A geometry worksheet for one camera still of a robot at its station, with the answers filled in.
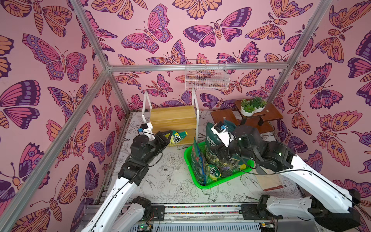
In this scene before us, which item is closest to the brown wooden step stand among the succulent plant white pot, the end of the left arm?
the succulent plant white pot

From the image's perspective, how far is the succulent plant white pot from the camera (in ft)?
2.78

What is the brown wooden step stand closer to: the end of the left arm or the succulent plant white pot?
the succulent plant white pot
